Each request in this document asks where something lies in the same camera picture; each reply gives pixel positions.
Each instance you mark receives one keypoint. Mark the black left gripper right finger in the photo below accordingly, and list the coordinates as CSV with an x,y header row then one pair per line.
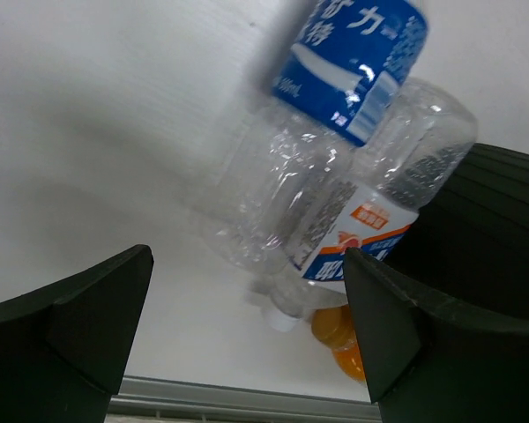
x,y
430,357

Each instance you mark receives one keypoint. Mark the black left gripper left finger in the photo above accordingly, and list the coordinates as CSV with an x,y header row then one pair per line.
x,y
64,347

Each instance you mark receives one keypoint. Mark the blue label plastic bottle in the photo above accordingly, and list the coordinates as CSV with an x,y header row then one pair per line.
x,y
289,204

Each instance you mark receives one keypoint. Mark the black plastic waste bin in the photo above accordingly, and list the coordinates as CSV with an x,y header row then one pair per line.
x,y
472,240

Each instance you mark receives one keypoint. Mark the orange juice bottle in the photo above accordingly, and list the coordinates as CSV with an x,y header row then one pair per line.
x,y
334,328

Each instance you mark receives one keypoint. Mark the orange white label clear bottle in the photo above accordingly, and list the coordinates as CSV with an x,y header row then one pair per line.
x,y
425,135

